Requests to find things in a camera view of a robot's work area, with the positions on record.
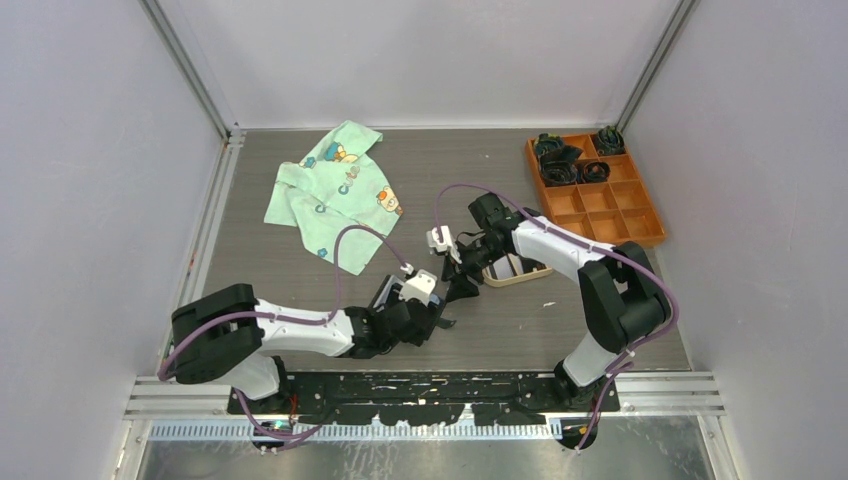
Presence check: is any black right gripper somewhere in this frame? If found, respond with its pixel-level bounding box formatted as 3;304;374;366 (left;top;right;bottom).
441;235;508;302

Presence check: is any black leather card holder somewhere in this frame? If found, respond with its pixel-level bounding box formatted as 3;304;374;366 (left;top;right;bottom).
370;274;456;330

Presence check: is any white striped credit card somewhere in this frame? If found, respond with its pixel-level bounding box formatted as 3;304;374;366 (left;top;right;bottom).
489;254;524;281

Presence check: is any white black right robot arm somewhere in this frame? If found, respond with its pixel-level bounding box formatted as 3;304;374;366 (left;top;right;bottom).
426;191;676;411

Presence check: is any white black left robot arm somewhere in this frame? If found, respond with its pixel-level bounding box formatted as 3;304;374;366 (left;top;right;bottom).
157;277;455;413

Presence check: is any dark patterned credit card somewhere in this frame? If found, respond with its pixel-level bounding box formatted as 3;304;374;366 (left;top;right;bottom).
521;258;547;274

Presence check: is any beige oval tray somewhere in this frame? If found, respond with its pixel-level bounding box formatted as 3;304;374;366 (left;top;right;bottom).
482;254;554;288

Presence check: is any dark rolled belt front left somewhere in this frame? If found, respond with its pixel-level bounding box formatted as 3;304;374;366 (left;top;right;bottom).
539;160;579;188

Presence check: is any dark rolled belt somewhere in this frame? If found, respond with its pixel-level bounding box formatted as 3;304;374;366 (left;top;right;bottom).
590;125;626;157
539;160;579;188
534;133;583;163
578;161;611;184

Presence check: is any green cartoon print cloth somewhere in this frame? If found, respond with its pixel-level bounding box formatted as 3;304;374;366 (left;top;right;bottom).
264;120;404;275

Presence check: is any dark rolled belt back left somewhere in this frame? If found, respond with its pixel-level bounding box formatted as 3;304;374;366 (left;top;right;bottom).
534;133;583;163

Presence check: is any dark rolled belt front right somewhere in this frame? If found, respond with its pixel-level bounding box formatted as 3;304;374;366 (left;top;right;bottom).
578;161;611;184

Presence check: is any orange compartment organizer box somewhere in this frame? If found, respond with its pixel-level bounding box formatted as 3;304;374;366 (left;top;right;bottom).
524;132;667;248

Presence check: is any dark rolled belt back right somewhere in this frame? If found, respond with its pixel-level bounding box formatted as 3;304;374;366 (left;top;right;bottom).
590;125;626;157

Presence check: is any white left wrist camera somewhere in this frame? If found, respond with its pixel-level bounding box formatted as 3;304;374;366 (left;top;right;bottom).
399;269;438;305

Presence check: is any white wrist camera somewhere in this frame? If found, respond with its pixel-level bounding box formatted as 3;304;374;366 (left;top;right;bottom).
426;225;462;264
399;269;438;305

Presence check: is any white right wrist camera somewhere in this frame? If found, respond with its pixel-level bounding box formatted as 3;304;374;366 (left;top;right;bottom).
426;225;462;264

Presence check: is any aluminium front rail frame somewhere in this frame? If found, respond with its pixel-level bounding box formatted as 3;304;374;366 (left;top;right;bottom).
125;371;725;446

